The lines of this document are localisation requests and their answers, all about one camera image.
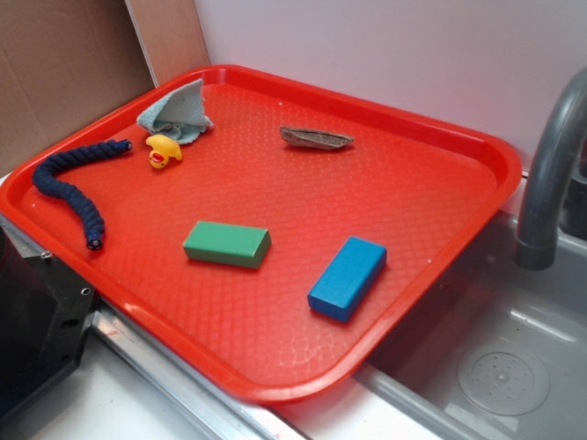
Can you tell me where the green wooden block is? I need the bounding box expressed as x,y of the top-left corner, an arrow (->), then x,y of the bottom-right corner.
183,221 -> 271,269

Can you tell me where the blue wooden block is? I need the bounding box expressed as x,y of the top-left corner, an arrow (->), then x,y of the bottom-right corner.
307,236 -> 387,323

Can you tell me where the red plastic tray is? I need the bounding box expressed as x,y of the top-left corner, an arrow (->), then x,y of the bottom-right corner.
1,66 -> 522,403

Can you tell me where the yellow rubber duck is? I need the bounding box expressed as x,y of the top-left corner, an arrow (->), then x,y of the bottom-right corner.
146,134 -> 183,170

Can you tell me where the light blue cloth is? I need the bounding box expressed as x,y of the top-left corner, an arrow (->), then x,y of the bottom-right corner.
137,79 -> 214,145

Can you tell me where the grey toy sink basin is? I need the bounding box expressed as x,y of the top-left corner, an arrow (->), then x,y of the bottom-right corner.
356,214 -> 586,439

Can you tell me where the grey toy faucet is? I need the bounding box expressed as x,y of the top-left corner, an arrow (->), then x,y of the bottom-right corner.
514,69 -> 586,270

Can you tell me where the brown cardboard panel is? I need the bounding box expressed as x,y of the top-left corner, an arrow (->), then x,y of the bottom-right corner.
1,1 -> 209,175

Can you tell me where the dark blue braided rope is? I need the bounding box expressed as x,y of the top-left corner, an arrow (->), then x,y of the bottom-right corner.
31,138 -> 134,251

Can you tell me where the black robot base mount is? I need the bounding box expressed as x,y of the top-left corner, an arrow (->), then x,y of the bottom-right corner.
1,231 -> 97,424

